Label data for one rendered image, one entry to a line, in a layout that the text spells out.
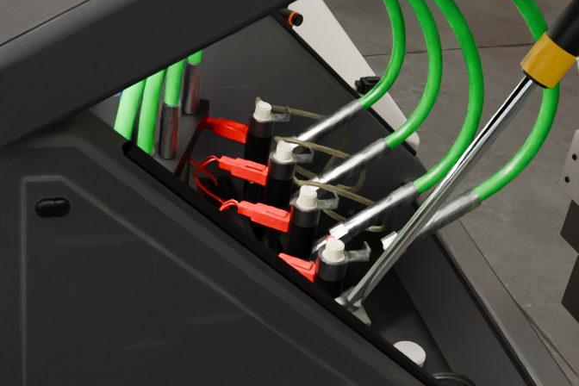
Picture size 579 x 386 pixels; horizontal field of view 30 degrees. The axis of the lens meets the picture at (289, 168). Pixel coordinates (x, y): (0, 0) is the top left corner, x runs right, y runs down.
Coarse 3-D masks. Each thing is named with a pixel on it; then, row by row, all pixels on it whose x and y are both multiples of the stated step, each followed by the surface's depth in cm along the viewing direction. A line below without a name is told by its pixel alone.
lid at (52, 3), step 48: (0, 0) 39; (48, 0) 37; (96, 0) 36; (144, 0) 37; (192, 0) 37; (240, 0) 38; (288, 0) 38; (0, 48) 36; (48, 48) 37; (96, 48) 37; (144, 48) 38; (192, 48) 38; (0, 96) 37; (48, 96) 38; (96, 96) 38; (0, 144) 38
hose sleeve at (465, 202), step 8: (464, 192) 97; (472, 192) 97; (456, 200) 97; (464, 200) 97; (472, 200) 96; (480, 200) 97; (440, 208) 97; (448, 208) 97; (456, 208) 97; (464, 208) 97; (472, 208) 97; (440, 216) 97; (448, 216) 97; (456, 216) 97; (432, 224) 97; (440, 224) 97; (424, 232) 97; (432, 232) 97; (416, 240) 97
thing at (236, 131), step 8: (208, 120) 118; (216, 120) 118; (224, 120) 118; (208, 128) 118; (216, 128) 117; (224, 128) 117; (232, 128) 117; (240, 128) 117; (224, 136) 118; (232, 136) 117; (240, 136) 117
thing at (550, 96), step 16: (528, 0) 86; (528, 16) 87; (544, 32) 88; (144, 80) 80; (128, 96) 81; (544, 96) 93; (128, 112) 81; (544, 112) 94; (128, 128) 82; (544, 128) 94; (528, 144) 95; (512, 160) 96; (528, 160) 96; (496, 176) 97; (512, 176) 96; (480, 192) 97
